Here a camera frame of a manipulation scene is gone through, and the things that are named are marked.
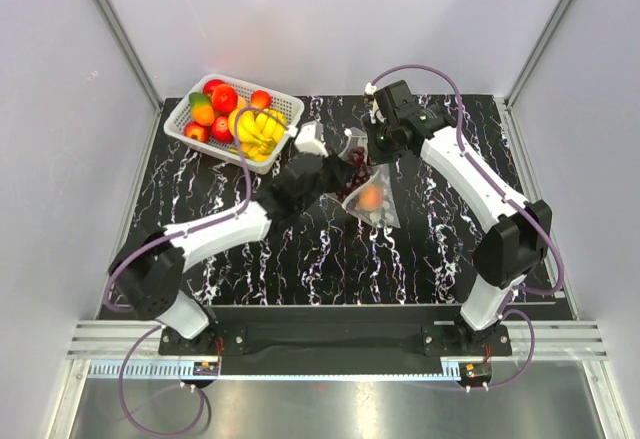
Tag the aluminium front rail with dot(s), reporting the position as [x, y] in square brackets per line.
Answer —
[132, 348]

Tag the right connector board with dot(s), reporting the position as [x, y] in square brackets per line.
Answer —
[477, 371]

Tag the aluminium frame post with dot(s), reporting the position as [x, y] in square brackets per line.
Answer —
[551, 27]
[126, 47]

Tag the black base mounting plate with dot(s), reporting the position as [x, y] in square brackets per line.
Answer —
[295, 342]

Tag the red apple back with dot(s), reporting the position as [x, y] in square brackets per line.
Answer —
[209, 87]

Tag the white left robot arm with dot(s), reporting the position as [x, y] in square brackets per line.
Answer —
[148, 269]

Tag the small red apple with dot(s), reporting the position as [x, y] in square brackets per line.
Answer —
[197, 132]
[221, 131]

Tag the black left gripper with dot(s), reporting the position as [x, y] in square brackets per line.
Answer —
[341, 171]

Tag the dark purple grape bunch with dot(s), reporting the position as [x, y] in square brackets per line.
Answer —
[357, 157]

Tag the small red apple front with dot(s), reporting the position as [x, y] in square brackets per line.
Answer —
[197, 132]

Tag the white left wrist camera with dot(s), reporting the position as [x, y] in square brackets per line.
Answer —
[309, 138]

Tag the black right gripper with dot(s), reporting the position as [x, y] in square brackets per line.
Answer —
[375, 157]

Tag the white plastic fruit basket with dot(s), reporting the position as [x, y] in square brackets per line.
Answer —
[290, 106]

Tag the yellow banana bunch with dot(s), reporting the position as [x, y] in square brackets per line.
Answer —
[258, 132]

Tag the clear dotted zip top bag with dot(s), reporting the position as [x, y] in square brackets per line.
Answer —
[384, 217]

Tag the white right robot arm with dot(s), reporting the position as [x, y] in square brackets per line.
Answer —
[515, 229]

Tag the connector board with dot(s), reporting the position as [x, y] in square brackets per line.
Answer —
[206, 368]
[477, 371]

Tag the small red apple middle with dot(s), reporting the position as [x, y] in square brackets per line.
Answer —
[221, 131]

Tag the left aluminium frame post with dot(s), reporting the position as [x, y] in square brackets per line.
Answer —
[126, 47]

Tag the left connector board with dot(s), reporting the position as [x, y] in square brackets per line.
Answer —
[206, 368]

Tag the green orange mango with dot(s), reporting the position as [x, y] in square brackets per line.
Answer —
[198, 99]

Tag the right aluminium frame post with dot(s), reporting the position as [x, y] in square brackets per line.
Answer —
[551, 27]

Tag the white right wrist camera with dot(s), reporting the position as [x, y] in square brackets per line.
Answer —
[375, 116]

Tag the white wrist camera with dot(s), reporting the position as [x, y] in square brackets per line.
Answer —
[309, 138]
[375, 116]

